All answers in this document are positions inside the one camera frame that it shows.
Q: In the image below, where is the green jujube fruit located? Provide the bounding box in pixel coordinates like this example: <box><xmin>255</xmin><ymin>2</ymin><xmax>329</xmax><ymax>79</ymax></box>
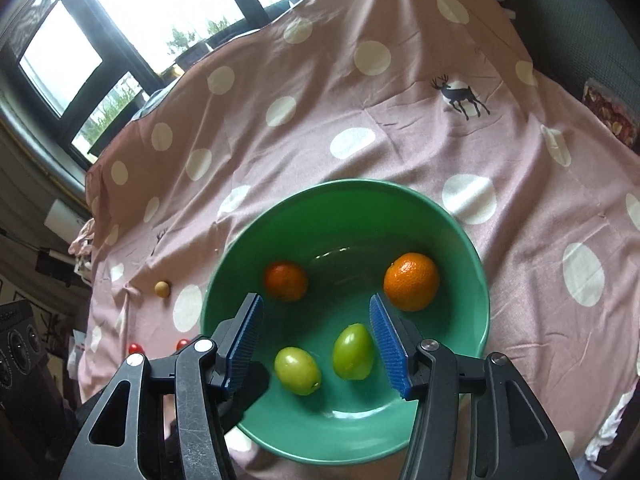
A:
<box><xmin>333</xmin><ymin>323</ymin><xmax>374</xmax><ymax>380</ymax></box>

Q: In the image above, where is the black speaker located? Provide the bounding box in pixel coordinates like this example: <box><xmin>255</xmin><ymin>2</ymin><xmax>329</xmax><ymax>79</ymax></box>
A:
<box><xmin>0</xmin><ymin>302</ymin><xmax>76</xmax><ymax>480</ymax></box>

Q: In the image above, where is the window with black frame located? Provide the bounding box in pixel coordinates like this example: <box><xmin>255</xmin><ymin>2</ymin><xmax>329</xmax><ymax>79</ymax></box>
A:
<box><xmin>0</xmin><ymin>0</ymin><xmax>353</xmax><ymax>166</ymax></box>

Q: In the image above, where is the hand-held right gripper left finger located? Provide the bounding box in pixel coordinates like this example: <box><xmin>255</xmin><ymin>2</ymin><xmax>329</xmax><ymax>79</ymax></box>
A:
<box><xmin>60</xmin><ymin>293</ymin><xmax>265</xmax><ymax>480</ymax></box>

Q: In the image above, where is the green plastic basin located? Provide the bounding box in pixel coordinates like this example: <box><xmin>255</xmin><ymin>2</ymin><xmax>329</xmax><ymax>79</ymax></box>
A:
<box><xmin>199</xmin><ymin>179</ymin><xmax>491</xmax><ymax>465</ymax></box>

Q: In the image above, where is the dark green sofa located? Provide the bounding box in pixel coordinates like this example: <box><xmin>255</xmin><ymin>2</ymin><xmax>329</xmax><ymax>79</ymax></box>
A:
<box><xmin>500</xmin><ymin>0</ymin><xmax>640</xmax><ymax>111</ymax></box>

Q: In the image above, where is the crumpled pink cloth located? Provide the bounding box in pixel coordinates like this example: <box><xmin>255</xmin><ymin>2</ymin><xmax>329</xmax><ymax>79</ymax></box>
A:
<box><xmin>67</xmin><ymin>217</ymin><xmax>102</xmax><ymax>286</ymax></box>

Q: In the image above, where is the small orange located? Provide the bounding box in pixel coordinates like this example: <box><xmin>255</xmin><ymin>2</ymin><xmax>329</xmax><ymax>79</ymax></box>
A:
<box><xmin>264</xmin><ymin>261</ymin><xmax>309</xmax><ymax>303</ymax></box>

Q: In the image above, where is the floral printed packet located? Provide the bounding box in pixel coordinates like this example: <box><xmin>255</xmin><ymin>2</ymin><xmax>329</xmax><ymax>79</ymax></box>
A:
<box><xmin>582</xmin><ymin>77</ymin><xmax>640</xmax><ymax>149</ymax></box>

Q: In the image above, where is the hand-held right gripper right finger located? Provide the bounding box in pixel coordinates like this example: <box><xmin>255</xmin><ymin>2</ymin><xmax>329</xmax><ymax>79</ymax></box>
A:
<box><xmin>369</xmin><ymin>293</ymin><xmax>578</xmax><ymax>480</ymax></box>

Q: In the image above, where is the large orange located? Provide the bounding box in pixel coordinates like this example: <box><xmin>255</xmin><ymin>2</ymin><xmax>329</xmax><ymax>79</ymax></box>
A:
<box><xmin>383</xmin><ymin>252</ymin><xmax>441</xmax><ymax>312</ymax></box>

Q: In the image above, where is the pink polka dot blanket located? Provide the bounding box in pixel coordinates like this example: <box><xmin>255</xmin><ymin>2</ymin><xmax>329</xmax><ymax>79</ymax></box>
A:
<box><xmin>67</xmin><ymin>0</ymin><xmax>640</xmax><ymax>480</ymax></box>

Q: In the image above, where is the yellow-green jujube fruit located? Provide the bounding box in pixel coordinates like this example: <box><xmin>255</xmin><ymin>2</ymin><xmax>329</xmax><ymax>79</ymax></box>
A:
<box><xmin>274</xmin><ymin>346</ymin><xmax>322</xmax><ymax>396</ymax></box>

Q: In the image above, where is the white cloth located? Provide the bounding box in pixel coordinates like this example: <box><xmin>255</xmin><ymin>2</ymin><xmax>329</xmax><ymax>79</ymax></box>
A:
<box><xmin>585</xmin><ymin>389</ymin><xmax>637</xmax><ymax>462</ymax></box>

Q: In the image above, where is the black stand with lamp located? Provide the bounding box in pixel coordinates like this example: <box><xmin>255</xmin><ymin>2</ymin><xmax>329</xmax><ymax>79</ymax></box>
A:
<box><xmin>0</xmin><ymin>227</ymin><xmax>77</xmax><ymax>287</ymax></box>

